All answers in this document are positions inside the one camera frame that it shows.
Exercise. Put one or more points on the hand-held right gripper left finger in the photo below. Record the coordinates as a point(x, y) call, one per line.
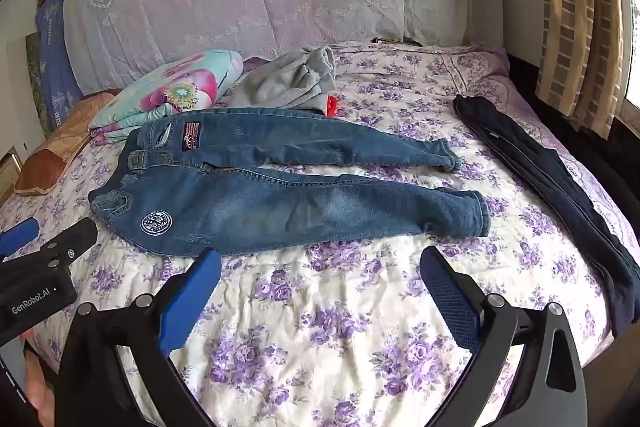
point(190, 302)

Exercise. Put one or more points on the beige checked curtain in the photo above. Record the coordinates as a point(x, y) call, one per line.
point(580, 17)

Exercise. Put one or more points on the purple floral bed sheet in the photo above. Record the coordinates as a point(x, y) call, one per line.
point(350, 307)

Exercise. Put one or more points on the green patterned panel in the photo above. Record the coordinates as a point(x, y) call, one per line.
point(36, 77)

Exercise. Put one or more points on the gold metal frame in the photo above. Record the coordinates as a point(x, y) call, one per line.
point(9, 172)

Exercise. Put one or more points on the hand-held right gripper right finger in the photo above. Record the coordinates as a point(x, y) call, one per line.
point(450, 302)

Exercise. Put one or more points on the blue denim jeans pants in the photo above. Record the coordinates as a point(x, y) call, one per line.
point(280, 202)

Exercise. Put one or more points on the dark navy pants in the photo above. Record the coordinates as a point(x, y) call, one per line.
point(550, 187)

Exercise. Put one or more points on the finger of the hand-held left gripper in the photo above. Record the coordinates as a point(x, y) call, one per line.
point(75, 239)
point(20, 233)

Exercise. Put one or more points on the red cloth item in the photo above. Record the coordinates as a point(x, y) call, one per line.
point(331, 106)

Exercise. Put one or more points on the person's left hand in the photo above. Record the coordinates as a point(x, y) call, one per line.
point(40, 392)

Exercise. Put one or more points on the window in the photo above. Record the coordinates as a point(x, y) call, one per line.
point(631, 57)

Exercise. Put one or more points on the grey garment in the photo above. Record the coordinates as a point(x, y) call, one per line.
point(290, 79)

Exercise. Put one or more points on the blue patterned cloth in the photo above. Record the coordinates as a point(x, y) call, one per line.
point(55, 57)

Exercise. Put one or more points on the orange brown pillow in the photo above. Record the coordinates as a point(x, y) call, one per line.
point(60, 142)

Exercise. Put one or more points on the folded teal pink floral blanket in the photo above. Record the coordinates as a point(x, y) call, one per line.
point(170, 92)

